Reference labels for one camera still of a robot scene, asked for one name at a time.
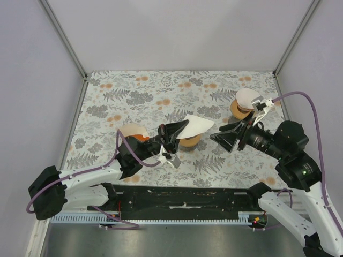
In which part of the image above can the white paper coffee filter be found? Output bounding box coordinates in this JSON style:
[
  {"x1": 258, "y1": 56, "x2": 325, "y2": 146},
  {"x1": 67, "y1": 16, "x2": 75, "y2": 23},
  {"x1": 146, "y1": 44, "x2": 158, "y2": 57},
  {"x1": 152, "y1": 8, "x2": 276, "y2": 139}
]
[{"x1": 235, "y1": 88, "x2": 260, "y2": 109}]

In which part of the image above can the wooden ring dripper holder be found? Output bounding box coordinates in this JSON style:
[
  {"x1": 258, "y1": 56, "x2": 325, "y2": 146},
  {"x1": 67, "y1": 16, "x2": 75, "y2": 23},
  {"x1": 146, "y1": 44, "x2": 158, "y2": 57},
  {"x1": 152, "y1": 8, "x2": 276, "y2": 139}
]
[{"x1": 230, "y1": 100, "x2": 252, "y2": 120}]

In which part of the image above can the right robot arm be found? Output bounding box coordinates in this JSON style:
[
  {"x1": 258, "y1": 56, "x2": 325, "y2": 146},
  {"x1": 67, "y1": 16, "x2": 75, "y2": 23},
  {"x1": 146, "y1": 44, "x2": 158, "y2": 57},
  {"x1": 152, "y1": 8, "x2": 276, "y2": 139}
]
[{"x1": 210, "y1": 115, "x2": 342, "y2": 256}]

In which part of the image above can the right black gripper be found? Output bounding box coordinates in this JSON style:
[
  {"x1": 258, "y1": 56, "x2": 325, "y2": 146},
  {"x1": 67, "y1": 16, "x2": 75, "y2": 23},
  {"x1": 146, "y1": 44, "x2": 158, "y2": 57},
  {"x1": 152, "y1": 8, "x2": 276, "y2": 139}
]
[{"x1": 210, "y1": 110, "x2": 287, "y2": 160}]

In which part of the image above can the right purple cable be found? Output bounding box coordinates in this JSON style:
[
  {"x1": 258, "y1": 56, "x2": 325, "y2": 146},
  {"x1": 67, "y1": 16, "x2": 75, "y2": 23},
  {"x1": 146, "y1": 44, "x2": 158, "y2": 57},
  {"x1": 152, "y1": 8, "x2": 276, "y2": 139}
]
[{"x1": 254, "y1": 91, "x2": 343, "y2": 233}]

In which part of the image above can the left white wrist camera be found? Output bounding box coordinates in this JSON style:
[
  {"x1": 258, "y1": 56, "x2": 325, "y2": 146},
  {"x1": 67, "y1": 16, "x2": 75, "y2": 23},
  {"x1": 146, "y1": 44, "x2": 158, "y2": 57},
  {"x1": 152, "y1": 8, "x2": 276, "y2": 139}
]
[{"x1": 158, "y1": 146, "x2": 181, "y2": 169}]

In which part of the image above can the grey glass carafe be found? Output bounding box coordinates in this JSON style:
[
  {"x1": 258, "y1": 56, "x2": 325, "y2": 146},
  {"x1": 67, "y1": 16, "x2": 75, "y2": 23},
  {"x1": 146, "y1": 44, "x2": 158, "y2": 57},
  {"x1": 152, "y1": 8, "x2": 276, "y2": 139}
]
[{"x1": 228, "y1": 116, "x2": 241, "y2": 124}]

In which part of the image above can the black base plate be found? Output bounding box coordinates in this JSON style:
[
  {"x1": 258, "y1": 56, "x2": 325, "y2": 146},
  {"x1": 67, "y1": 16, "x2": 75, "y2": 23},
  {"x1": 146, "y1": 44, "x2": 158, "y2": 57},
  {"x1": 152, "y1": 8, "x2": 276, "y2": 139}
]
[{"x1": 99, "y1": 183, "x2": 262, "y2": 221}]

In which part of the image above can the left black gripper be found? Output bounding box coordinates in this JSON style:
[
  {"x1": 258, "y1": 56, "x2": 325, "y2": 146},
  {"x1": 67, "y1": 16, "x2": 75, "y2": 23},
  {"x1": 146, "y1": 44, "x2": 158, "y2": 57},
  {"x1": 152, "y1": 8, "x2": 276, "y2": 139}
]
[{"x1": 137, "y1": 119, "x2": 190, "y2": 162}]

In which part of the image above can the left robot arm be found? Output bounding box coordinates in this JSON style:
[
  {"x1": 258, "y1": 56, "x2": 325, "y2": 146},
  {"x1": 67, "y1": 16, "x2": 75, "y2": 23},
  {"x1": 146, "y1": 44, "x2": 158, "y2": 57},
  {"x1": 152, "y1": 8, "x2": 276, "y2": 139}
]
[{"x1": 26, "y1": 118, "x2": 190, "y2": 220}]

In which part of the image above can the light blue cable duct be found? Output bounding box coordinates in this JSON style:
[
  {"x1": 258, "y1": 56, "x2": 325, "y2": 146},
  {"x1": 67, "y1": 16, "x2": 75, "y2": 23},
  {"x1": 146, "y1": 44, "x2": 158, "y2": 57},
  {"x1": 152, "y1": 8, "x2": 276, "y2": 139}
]
[{"x1": 50, "y1": 211, "x2": 263, "y2": 225}]

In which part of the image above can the orange coffee filter box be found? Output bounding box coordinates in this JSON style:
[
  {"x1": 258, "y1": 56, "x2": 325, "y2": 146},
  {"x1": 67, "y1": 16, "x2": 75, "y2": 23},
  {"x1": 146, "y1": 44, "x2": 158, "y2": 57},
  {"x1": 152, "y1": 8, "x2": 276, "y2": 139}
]
[{"x1": 119, "y1": 123, "x2": 150, "y2": 142}]

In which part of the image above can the aluminium frame rail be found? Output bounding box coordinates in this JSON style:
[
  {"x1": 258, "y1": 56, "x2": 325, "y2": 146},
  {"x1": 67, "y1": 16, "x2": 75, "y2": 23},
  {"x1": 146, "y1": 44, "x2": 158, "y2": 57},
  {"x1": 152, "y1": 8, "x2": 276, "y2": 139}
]
[{"x1": 39, "y1": 190, "x2": 329, "y2": 214}]

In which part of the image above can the floral tablecloth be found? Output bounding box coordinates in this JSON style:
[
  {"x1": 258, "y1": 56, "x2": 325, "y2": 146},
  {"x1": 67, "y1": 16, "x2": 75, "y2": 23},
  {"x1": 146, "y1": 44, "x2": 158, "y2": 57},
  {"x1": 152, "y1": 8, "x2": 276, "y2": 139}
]
[{"x1": 63, "y1": 71, "x2": 286, "y2": 190}]

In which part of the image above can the purple cable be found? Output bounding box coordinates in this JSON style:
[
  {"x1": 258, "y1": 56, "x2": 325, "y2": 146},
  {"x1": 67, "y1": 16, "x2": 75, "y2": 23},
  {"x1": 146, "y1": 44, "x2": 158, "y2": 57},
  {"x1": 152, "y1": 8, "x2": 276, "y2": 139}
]
[
  {"x1": 254, "y1": 91, "x2": 343, "y2": 233},
  {"x1": 26, "y1": 130, "x2": 161, "y2": 230}
]

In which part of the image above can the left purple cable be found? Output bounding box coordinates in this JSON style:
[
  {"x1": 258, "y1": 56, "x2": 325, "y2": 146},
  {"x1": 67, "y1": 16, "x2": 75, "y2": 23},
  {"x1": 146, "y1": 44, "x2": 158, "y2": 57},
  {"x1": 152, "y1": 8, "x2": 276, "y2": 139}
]
[{"x1": 26, "y1": 130, "x2": 161, "y2": 230}]

